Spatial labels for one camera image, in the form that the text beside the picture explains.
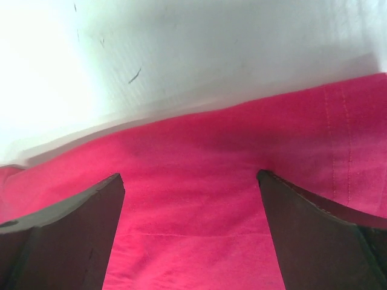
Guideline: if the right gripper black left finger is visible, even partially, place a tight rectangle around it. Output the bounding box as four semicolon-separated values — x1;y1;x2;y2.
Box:
1;173;125;289

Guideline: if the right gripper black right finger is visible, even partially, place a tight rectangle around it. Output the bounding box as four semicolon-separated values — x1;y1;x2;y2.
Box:
257;170;386;289

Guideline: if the pink t shirt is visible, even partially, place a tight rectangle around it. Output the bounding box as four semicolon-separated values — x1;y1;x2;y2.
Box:
1;73;386;289

